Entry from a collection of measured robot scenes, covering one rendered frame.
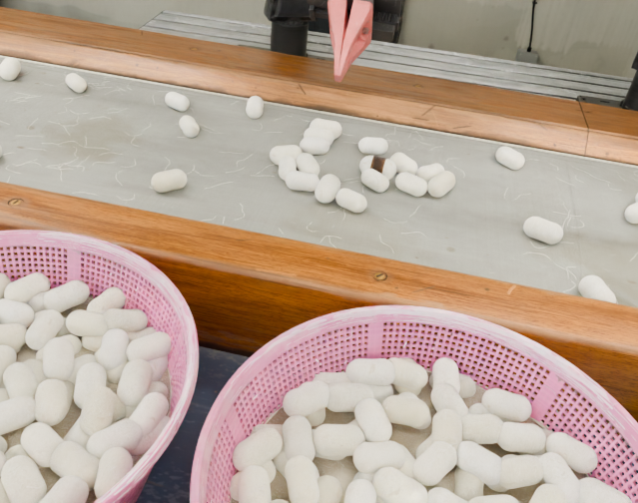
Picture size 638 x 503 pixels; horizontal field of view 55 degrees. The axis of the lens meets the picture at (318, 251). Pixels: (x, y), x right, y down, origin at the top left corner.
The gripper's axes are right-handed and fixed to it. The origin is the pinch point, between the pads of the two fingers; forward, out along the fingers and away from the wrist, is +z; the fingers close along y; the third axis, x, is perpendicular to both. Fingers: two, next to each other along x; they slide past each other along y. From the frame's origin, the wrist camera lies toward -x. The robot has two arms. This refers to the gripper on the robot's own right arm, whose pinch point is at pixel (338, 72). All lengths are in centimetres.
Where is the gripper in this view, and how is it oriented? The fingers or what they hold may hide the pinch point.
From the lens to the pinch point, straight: 67.7
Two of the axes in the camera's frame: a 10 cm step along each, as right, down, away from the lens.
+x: 0.6, 2.4, 9.7
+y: 9.8, 1.8, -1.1
